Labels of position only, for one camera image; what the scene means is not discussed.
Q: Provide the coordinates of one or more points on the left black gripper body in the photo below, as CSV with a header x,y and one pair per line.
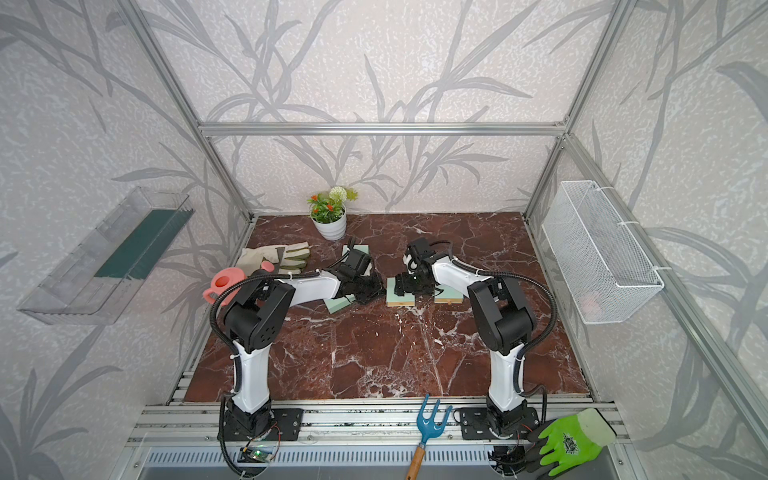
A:
x,y
368,291

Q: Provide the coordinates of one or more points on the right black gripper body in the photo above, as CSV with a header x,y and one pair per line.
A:
x,y
410,284

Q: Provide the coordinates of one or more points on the mint drawer jewelry box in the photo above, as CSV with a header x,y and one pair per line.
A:
x,y
395,300

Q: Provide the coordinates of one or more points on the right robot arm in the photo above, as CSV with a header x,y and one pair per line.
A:
x,y
504,321

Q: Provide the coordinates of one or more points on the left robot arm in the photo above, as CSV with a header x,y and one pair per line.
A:
x,y
247,314

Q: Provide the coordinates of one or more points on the potted plant white pot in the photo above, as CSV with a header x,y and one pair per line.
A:
x,y
328,211

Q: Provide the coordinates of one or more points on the beige gardening gloves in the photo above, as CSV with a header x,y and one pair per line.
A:
x,y
282,259

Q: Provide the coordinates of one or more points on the pink watering can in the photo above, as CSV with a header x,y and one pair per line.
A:
x,y
224,279

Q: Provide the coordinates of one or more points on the blue hand rake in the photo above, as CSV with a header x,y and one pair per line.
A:
x,y
429,428

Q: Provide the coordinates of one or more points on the green work glove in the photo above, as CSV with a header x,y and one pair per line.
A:
x,y
567,442

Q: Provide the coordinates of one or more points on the white wire mesh basket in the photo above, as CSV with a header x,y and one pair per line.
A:
x,y
608,274

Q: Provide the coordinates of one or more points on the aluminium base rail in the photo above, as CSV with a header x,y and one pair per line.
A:
x,y
333,433

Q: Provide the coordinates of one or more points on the clear plastic wall shelf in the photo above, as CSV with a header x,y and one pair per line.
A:
x,y
95,282

